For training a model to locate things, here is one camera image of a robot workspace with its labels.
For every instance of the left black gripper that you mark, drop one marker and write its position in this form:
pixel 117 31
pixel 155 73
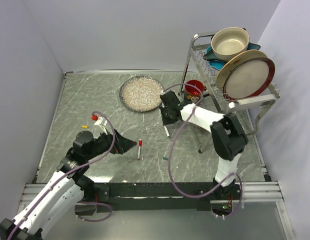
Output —
pixel 121 143

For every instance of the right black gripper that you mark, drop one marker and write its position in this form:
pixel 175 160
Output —
pixel 164 121

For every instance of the white pen green tip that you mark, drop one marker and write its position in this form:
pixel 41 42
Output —
pixel 166 131

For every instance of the white pen red tip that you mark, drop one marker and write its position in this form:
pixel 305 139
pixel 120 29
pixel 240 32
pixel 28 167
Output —
pixel 139 156

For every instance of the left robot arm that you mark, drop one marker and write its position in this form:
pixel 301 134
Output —
pixel 67 186

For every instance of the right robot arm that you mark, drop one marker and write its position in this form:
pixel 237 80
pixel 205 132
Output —
pixel 228 136

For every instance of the red skull mug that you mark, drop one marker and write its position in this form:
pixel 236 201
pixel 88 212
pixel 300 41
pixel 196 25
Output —
pixel 194 89

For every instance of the speckled round plate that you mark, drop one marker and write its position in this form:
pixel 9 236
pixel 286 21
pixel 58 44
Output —
pixel 141 94

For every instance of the blue dish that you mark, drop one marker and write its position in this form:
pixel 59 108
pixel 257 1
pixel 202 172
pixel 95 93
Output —
pixel 217 63

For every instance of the black base beam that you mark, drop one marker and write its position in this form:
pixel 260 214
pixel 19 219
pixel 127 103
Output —
pixel 153 196

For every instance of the metal dish rack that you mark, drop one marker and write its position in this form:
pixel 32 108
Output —
pixel 255 107

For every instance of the large beige bowl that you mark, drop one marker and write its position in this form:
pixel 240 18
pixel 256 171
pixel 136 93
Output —
pixel 229 42

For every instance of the red rimmed plate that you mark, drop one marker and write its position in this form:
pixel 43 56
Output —
pixel 249 79

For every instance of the beige dinner plate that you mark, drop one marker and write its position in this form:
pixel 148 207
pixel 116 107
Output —
pixel 235 62

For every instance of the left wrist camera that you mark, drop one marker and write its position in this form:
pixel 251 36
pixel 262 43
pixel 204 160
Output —
pixel 101 122

